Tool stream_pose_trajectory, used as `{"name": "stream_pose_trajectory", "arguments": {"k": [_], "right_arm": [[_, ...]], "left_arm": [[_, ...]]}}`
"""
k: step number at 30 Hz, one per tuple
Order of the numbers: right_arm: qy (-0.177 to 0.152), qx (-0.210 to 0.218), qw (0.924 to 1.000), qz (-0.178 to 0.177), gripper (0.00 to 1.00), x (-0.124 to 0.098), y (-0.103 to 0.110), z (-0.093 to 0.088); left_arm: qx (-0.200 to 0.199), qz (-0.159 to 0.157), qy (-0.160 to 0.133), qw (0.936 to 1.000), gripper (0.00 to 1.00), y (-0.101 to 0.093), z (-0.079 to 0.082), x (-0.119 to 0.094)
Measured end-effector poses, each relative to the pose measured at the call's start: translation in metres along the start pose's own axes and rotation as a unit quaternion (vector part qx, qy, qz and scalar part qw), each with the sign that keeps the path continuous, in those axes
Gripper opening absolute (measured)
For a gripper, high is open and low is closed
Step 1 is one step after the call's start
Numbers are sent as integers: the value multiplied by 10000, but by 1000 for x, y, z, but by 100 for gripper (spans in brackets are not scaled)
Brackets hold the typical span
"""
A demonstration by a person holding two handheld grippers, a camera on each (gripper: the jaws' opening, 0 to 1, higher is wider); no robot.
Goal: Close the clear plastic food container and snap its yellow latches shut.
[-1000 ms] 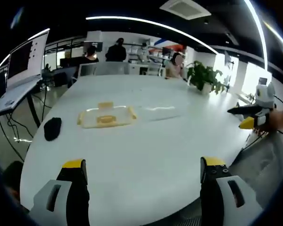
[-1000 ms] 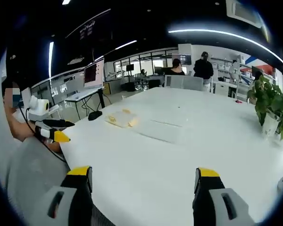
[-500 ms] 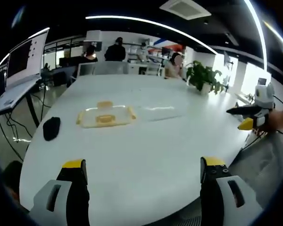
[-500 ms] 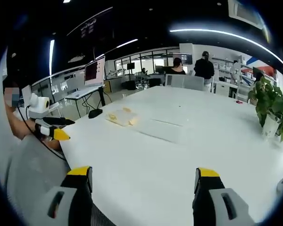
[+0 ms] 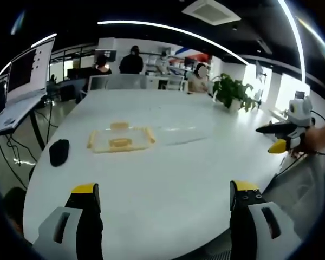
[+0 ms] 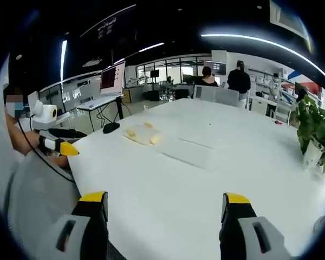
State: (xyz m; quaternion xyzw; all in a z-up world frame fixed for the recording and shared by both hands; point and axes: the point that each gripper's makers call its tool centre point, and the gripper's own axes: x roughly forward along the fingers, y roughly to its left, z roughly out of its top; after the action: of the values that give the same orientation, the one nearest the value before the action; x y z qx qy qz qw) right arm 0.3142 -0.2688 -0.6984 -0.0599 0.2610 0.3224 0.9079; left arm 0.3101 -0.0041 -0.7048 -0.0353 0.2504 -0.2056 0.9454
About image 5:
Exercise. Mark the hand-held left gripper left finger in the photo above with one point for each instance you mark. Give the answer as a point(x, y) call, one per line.
point(70, 216)

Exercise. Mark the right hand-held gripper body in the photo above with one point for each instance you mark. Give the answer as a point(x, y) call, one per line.
point(300, 113)

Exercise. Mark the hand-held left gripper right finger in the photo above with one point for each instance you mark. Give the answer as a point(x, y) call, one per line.
point(249, 216)

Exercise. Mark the green potted plant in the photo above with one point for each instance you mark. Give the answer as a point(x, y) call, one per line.
point(233, 90)

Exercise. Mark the ceiling light strip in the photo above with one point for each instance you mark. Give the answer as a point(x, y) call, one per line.
point(178, 31)
point(296, 40)

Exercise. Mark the clear plastic lid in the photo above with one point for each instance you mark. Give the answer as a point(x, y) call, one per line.
point(182, 130)

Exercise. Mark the white office chair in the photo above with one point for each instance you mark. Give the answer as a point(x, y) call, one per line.
point(126, 81)
point(177, 82)
point(98, 82)

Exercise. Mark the white side desk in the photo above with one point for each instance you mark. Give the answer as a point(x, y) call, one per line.
point(13, 115)

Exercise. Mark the ceiling air vent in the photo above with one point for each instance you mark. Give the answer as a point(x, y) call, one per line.
point(211, 11)

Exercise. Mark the large computer monitor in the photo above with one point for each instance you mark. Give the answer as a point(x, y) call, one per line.
point(29, 70)

